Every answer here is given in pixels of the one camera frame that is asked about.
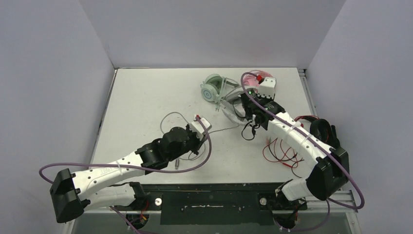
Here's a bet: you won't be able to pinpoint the white gaming headset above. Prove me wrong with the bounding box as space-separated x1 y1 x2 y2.
159 90 251 170

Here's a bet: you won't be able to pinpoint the pink cat-ear headphones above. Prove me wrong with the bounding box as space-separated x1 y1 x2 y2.
243 70 273 87

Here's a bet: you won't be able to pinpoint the mint green headphones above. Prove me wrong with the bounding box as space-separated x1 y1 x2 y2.
200 74 241 111

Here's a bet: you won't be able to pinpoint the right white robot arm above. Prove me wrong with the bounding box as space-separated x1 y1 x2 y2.
240 91 349 209

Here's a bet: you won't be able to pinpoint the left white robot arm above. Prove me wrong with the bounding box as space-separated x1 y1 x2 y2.
49 121 211 223

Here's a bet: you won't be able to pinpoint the red and black headphones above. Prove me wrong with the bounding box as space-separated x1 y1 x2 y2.
242 115 346 178

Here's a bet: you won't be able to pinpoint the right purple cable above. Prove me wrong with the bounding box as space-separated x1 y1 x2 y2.
240 72 366 233

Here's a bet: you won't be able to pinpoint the purple cable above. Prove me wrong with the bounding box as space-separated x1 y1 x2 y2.
240 72 366 233
38 116 213 234

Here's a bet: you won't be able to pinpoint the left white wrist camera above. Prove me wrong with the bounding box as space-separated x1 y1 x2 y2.
189 115 212 139

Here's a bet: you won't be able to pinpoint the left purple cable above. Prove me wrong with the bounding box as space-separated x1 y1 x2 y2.
38 116 213 234

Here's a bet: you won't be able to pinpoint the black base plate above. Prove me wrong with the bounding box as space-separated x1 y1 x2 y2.
82 182 341 227

